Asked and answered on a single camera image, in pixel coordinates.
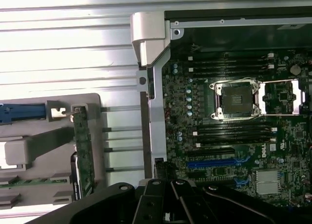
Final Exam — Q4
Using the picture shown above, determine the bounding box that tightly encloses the blue expansion slot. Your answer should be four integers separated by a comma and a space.
186, 160, 236, 168

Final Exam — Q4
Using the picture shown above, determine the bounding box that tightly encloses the hard disk in blue carrier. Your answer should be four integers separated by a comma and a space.
0, 101, 47, 125

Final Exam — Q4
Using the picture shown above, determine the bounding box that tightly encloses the coin cell battery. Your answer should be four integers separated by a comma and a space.
291, 63, 303, 76

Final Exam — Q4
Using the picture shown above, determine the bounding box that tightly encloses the metal socket cover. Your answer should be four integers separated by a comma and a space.
258, 79, 307, 116

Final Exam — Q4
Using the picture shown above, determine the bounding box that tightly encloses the CPU socket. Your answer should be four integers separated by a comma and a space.
211, 80, 260, 120

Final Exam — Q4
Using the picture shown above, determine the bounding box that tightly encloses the green motherboard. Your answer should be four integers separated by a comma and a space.
162, 49, 312, 210

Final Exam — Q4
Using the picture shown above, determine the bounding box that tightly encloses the silver chipset heatsink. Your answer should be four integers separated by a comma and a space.
255, 170, 280, 195

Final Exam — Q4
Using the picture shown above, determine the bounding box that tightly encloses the grey parts rack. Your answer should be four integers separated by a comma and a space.
0, 93, 108, 206

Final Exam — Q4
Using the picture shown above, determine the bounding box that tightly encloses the black RAM slot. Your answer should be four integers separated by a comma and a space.
189, 65, 275, 72
195, 129, 277, 136
189, 53, 275, 60
196, 141, 276, 147
195, 123, 277, 130
189, 72, 275, 78
195, 135, 277, 142
189, 60, 275, 66

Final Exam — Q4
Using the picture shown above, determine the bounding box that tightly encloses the green RAM stick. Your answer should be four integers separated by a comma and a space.
0, 178, 72, 188

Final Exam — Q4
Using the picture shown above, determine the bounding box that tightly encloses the open black PC case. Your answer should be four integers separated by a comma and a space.
130, 10, 312, 210

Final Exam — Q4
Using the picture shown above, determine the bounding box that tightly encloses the black expansion slot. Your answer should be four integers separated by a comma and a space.
187, 147, 235, 157

